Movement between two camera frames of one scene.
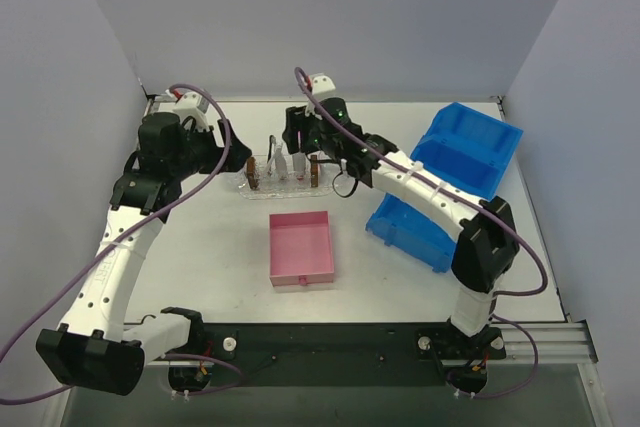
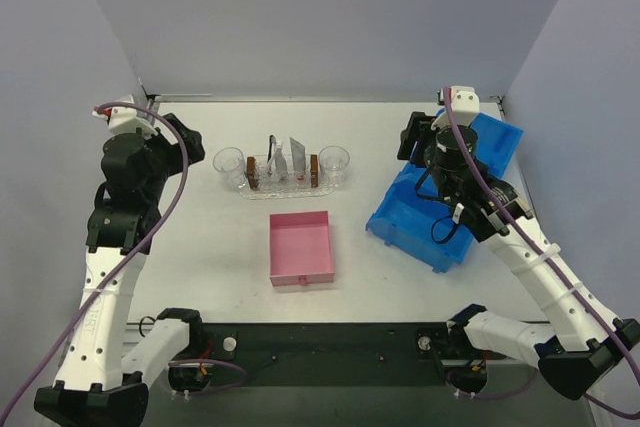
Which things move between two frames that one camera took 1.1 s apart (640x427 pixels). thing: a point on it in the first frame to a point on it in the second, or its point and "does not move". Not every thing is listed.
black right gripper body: [295, 123] to [412, 133]
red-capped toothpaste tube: [299, 166] does not move
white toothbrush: [272, 156] does not move
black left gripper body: [215, 148] to [185, 145]
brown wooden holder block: [314, 175] does not move
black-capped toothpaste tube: [280, 160] does not move
